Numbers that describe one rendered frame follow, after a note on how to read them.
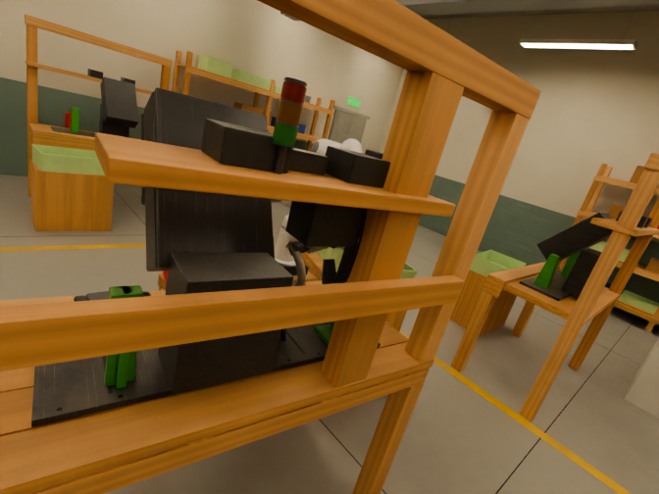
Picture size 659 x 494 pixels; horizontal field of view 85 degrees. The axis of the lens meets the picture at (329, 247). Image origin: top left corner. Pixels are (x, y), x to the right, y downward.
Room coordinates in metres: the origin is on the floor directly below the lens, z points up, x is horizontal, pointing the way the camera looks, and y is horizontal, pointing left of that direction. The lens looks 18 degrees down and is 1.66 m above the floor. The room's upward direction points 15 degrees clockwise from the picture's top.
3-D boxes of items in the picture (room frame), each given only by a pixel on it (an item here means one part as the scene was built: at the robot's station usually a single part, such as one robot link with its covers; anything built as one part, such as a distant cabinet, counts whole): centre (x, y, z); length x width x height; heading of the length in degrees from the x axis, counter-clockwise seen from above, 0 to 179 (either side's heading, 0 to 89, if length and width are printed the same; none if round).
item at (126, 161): (0.91, 0.09, 1.52); 0.90 x 0.25 x 0.04; 130
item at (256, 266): (0.94, 0.25, 1.07); 0.30 x 0.18 x 0.34; 130
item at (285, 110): (0.80, 0.15, 1.67); 0.05 x 0.05 x 0.05
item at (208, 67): (6.93, 1.84, 1.12); 3.01 x 0.54 x 2.23; 136
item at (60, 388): (1.11, 0.25, 0.89); 1.10 x 0.42 x 0.02; 130
